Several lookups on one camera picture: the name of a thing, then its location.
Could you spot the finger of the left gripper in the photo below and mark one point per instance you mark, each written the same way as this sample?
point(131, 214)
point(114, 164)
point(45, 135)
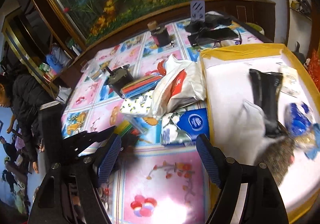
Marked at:
point(76, 144)

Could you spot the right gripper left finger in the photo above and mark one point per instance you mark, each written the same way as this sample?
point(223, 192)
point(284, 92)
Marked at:
point(76, 175)

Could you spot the brown knitted hat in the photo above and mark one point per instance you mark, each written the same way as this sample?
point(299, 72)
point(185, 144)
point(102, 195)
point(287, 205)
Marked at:
point(278, 156)

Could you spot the white sock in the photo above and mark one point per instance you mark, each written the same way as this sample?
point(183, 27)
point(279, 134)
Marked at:
point(248, 133)

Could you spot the lemon print tissue pack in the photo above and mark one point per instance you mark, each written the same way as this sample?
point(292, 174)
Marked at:
point(139, 106)

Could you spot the blue white Vinda soft pack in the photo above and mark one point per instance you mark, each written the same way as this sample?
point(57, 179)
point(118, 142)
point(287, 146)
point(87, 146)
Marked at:
point(298, 119)

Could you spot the blue Vinda tissue box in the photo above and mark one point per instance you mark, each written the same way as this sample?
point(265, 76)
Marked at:
point(182, 127)

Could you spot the red white plastic package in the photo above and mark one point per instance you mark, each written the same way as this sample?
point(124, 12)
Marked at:
point(177, 83)

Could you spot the white cloth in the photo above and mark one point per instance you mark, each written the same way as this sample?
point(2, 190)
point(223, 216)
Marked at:
point(182, 85)

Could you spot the blue knitted cloth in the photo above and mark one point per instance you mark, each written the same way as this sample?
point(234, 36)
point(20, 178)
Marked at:
point(312, 152)

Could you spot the person in black jacket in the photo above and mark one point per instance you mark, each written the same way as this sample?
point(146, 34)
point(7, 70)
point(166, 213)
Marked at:
point(25, 96)

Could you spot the clear plastic cup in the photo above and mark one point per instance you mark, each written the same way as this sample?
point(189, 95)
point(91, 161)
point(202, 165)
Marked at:
point(92, 70)

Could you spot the black motor with shaft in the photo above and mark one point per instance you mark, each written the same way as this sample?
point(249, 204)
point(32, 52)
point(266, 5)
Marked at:
point(119, 78)

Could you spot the floral picture tablecloth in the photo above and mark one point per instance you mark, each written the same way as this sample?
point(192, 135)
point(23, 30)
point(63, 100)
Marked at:
point(153, 183)

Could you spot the yellow cardboard box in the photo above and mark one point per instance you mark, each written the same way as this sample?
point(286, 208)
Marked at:
point(226, 71)

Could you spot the dark bottle with cork cap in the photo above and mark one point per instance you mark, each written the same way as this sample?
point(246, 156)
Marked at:
point(159, 34)

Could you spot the orange plastic bag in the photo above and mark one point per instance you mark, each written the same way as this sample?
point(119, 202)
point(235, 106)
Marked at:
point(314, 68)

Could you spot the black device on table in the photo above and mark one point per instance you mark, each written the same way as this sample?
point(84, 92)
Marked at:
point(212, 22)

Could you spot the grey perforated phone stand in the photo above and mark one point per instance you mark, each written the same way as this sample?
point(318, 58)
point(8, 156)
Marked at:
point(197, 10)

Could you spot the black items on shelf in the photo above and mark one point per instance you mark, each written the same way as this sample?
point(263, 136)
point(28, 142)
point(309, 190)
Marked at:
point(302, 6)

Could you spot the purple frame eyeglasses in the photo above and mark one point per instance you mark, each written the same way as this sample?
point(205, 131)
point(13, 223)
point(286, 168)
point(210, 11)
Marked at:
point(217, 36)

